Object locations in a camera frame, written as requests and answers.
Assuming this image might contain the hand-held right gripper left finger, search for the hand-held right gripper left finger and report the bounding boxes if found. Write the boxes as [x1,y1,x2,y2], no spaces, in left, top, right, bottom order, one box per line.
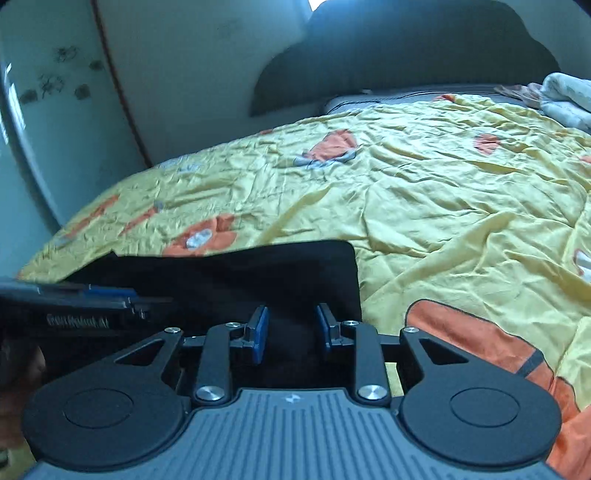
[113,305,271,405]

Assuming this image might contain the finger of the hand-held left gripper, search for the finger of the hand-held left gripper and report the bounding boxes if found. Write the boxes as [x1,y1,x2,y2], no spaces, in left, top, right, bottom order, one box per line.
[83,284,174,320]

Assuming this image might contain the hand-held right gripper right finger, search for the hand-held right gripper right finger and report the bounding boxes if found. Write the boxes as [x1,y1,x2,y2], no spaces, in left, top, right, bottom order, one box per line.
[315,302,468,404]

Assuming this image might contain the black pants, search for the black pants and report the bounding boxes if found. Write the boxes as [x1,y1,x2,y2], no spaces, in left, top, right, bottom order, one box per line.
[59,240,363,389]

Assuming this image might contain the yellow printed blanket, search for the yellow printed blanket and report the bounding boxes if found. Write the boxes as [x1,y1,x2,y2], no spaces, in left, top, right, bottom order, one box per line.
[16,92,591,480]

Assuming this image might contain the flower print wardrobe door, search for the flower print wardrobe door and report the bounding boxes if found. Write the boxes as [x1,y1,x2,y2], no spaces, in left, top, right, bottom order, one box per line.
[0,0,154,227]

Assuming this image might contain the grey pillow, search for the grey pillow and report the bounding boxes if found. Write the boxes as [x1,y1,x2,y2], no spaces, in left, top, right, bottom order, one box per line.
[322,88,509,114]

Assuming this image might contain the grey scalloped headboard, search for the grey scalloped headboard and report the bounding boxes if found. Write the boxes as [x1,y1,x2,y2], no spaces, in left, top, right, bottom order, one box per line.
[249,0,562,117]

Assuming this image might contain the pink cloth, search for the pink cloth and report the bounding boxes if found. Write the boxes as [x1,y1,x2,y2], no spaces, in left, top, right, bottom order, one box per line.
[495,82,544,110]

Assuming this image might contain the white crumpled quilt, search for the white crumpled quilt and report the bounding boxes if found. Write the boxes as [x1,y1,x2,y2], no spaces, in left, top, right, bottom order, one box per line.
[539,72,591,136]

